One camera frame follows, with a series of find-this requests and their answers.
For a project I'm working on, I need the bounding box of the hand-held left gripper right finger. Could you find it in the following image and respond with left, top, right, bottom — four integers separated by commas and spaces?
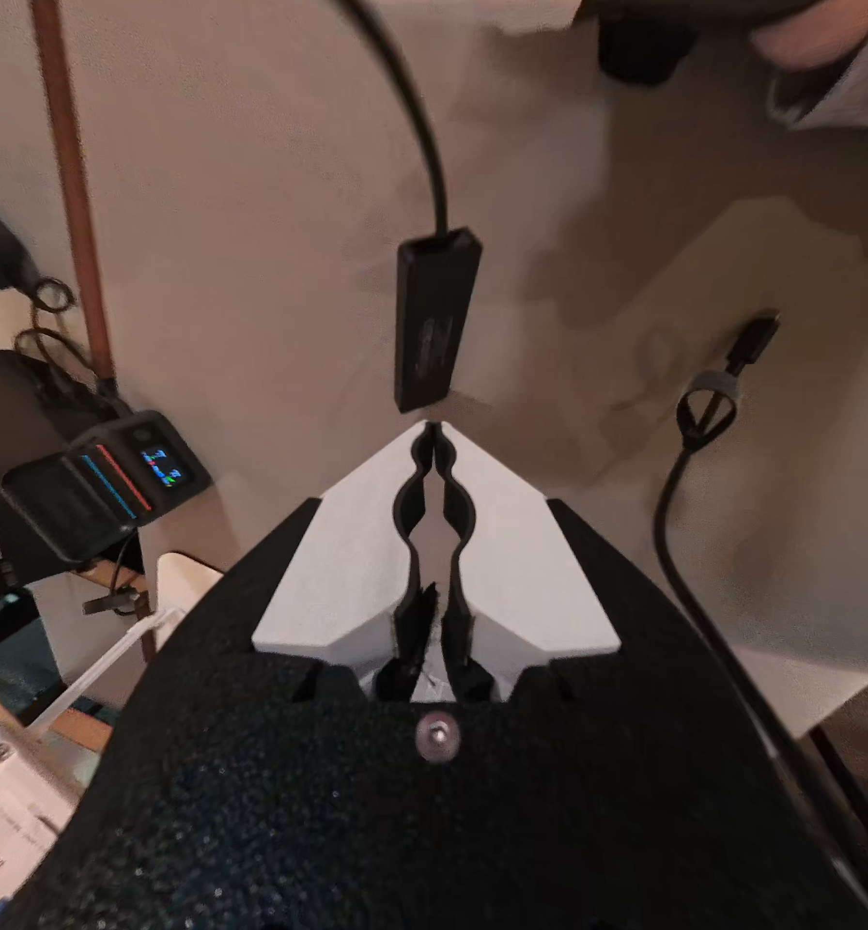
436, 421, 623, 703

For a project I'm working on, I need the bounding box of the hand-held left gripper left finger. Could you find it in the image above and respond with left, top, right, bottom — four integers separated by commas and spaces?
249, 419, 436, 703

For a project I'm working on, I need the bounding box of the black usb hub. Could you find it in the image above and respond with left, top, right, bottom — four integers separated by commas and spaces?
328, 0, 485, 416

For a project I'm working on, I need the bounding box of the person's right forearm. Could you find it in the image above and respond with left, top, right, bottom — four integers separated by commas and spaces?
767, 0, 868, 134

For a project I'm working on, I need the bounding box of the person's right hand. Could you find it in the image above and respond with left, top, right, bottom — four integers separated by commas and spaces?
749, 0, 868, 70

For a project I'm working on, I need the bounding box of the white board piece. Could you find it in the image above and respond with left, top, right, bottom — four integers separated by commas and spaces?
154, 551, 226, 658

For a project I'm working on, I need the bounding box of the white plastic stick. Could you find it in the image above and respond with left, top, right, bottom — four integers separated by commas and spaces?
26, 607, 182, 732

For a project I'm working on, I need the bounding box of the printed booklet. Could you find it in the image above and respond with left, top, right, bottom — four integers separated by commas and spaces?
0, 718, 80, 930

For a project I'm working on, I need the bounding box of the black usb cable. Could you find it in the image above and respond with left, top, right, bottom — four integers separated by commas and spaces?
651, 310, 868, 930

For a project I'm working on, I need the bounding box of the grey cable tie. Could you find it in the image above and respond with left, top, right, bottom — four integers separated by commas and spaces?
684, 368, 742, 400

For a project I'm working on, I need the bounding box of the black action camera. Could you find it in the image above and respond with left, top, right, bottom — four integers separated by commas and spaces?
0, 410, 214, 565

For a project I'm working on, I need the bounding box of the black coiled cable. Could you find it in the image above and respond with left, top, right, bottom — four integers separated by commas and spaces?
13, 276, 134, 419

